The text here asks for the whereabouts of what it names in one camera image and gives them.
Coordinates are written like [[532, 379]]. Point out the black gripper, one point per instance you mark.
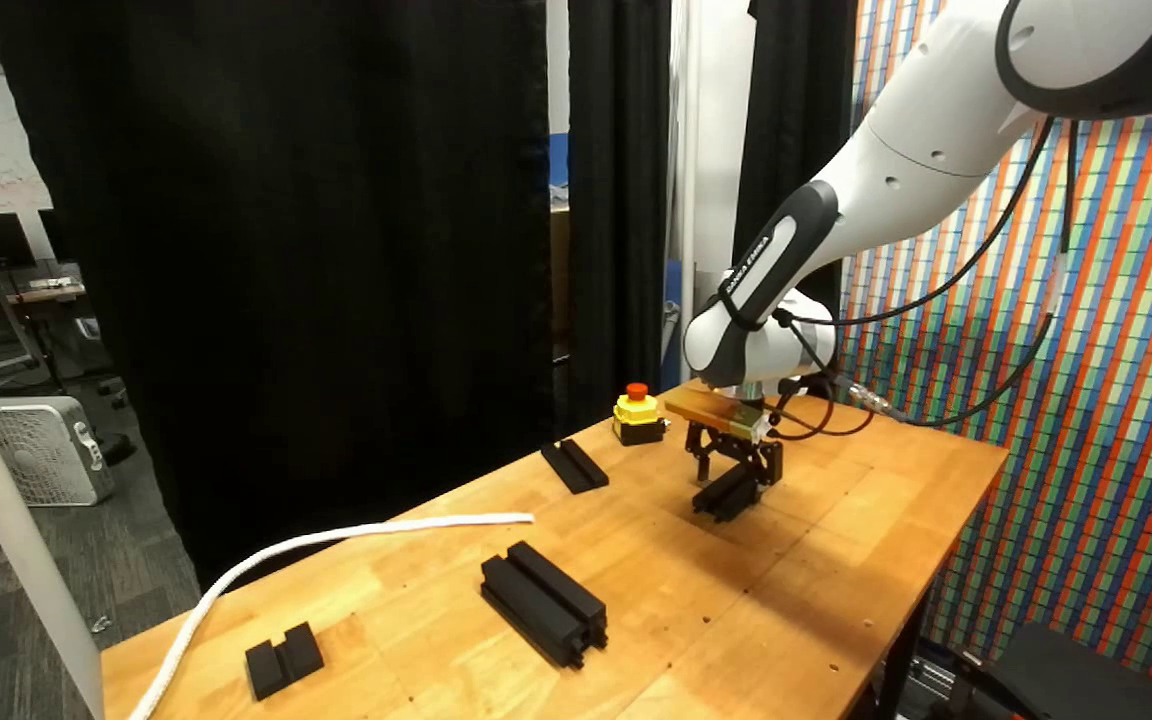
[[764, 459]]

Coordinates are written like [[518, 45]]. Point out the long black rail block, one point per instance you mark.
[[544, 607]]

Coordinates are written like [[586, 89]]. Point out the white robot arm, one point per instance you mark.
[[957, 102]]

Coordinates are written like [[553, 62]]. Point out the yellow emergency stop button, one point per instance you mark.
[[637, 412]]

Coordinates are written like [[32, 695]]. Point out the small black block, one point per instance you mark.
[[276, 667]]

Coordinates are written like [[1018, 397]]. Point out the grey box on floor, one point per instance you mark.
[[52, 453]]

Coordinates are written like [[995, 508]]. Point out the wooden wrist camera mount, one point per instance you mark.
[[719, 409]]

